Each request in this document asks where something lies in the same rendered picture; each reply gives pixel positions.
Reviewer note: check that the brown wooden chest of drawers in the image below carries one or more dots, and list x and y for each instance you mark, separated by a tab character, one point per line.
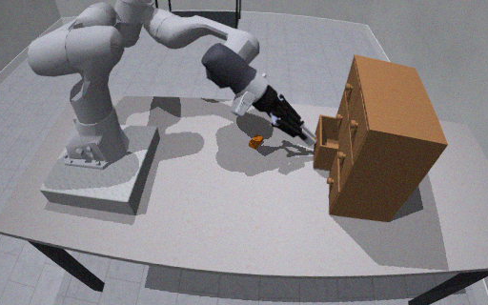
403	142

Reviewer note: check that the orange nine-volt battery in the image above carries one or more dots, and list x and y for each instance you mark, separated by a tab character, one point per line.
255	141

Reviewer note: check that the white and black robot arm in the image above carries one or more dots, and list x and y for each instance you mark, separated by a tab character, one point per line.
93	52

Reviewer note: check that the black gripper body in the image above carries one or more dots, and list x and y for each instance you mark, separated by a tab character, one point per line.
268	103

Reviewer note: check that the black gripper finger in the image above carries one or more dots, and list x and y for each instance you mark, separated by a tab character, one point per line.
293	114
293	129

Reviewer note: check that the brown wooden drawer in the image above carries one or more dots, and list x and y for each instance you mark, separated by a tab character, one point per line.
334	182
326	134
345	157
352	91
343	115
358	125

